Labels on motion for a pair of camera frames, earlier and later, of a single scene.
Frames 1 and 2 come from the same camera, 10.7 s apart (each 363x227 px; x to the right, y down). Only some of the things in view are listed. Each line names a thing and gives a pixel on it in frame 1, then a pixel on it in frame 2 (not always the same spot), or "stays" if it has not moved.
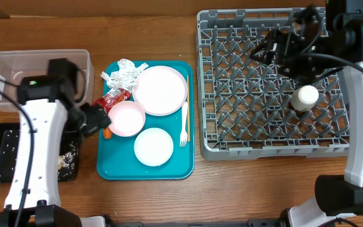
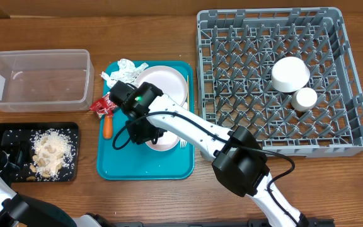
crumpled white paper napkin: x=125 y=77 stays
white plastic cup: x=304 y=98 stays
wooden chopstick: x=188 y=108 stays
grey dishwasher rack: x=245 y=106 stays
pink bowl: x=127 y=118 → x=167 y=141
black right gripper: x=284 y=44 → x=143 y=130
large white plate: x=161 y=91 stays
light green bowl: x=154 y=147 → x=289 y=74
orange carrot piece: x=107 y=133 stays
